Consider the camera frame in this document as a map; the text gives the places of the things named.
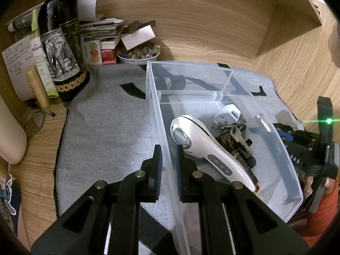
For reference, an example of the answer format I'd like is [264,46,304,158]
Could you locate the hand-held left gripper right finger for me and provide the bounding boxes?
[175,145,310,255]

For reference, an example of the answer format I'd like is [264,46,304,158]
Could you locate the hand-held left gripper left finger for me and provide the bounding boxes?
[30,145,163,255]

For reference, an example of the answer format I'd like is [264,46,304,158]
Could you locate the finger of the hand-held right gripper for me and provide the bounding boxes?
[273,123,315,152]

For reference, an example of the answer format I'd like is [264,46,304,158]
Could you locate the clear plastic storage box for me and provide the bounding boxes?
[146,61,304,255]

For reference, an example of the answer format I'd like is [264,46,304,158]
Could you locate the white handheld massager device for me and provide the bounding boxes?
[170,115,261,194]

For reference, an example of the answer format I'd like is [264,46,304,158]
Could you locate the bunch of keys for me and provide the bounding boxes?
[211,119,247,144]

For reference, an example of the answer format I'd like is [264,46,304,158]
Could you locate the white travel adaptor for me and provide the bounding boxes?
[213,105,242,128]

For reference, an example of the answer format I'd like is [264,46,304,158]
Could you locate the person's right forearm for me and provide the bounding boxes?
[304,186,339,237]

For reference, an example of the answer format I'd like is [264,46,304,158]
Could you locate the person's right hand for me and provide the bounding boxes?
[303,177,339,201]

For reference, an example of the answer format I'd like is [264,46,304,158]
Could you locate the grey mat with black print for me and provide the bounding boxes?
[54,61,303,255]

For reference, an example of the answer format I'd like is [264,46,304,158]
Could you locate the white bowl of stones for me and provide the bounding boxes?
[117,45,161,65]

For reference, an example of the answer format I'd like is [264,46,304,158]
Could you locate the red book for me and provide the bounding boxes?
[100,48,117,65]

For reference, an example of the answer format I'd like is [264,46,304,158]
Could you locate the black pen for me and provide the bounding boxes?
[28,102,56,117]

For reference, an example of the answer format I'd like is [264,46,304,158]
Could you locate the small white cardboard box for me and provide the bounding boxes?
[121,24,156,50]

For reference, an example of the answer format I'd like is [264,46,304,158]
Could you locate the fruit sticker card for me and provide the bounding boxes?
[84,40,103,65]

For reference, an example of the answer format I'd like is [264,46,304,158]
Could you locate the small round mirror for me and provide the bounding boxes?
[21,112,45,138]

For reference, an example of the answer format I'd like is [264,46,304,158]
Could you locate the wooden shelf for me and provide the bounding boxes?
[275,0,327,28]

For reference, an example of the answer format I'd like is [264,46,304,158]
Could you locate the stack of books and papers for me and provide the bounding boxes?
[7,0,125,50]

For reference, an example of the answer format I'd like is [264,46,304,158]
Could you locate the yellow tube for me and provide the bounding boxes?
[26,66,51,109]

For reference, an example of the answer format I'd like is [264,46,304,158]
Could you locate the beige mug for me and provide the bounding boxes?
[0,96,27,164]

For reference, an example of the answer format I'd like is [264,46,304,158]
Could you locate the dark blue pouch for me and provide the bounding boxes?
[0,186,23,237]

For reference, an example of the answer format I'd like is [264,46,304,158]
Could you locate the blue white cartoon charm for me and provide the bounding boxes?
[0,174,16,215]

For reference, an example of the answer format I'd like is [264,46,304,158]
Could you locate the white handwritten note paper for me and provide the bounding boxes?
[2,36,38,102]

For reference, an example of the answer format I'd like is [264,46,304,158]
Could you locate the dark wine bottle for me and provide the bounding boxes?
[37,0,89,109]

